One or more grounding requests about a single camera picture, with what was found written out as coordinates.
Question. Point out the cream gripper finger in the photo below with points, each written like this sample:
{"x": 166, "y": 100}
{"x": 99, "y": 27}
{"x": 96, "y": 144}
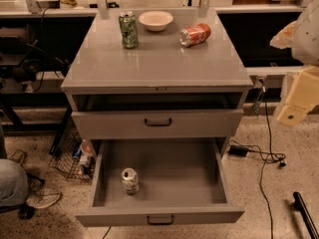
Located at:
{"x": 302, "y": 97}
{"x": 284, "y": 38}

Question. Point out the silver green 7up can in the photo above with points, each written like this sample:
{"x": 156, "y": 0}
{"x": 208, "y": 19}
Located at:
{"x": 130, "y": 181}

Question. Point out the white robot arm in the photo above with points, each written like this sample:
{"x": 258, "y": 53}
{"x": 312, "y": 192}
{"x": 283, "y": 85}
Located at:
{"x": 302, "y": 37}

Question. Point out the orange soda can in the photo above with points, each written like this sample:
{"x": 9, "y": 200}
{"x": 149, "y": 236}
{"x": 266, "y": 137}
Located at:
{"x": 195, "y": 34}

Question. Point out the grey drawer cabinet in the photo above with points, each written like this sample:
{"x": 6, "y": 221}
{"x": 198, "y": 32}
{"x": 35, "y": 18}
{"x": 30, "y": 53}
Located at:
{"x": 160, "y": 74}

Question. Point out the green patterned soda can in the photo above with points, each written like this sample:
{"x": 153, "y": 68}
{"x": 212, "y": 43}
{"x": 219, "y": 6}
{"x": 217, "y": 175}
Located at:
{"x": 129, "y": 29}

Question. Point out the blue can in basket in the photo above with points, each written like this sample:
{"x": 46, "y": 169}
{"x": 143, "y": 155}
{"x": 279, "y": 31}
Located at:
{"x": 76, "y": 155}

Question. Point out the black power adapter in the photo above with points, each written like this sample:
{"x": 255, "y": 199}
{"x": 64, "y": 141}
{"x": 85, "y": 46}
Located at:
{"x": 238, "y": 150}

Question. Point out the black metal bar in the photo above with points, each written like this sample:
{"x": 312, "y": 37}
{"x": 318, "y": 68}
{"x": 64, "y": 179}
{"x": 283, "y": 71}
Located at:
{"x": 301, "y": 207}

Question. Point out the white ceramic bowl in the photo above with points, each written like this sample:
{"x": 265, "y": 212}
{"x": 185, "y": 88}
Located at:
{"x": 155, "y": 21}

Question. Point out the white sandal shoe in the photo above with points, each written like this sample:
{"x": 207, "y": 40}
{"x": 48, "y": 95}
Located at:
{"x": 43, "y": 198}

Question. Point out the black top drawer handle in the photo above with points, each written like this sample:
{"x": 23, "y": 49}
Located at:
{"x": 158, "y": 123}

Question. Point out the black drawer handle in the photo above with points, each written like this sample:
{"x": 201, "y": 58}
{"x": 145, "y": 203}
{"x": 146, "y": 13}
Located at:
{"x": 155, "y": 220}
{"x": 158, "y": 123}

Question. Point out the black middle drawer handle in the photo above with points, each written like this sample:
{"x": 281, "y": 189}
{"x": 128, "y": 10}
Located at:
{"x": 155, "y": 220}

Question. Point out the black wire basket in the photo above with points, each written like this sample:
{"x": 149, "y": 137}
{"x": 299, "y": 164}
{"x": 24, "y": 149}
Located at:
{"x": 62, "y": 159}

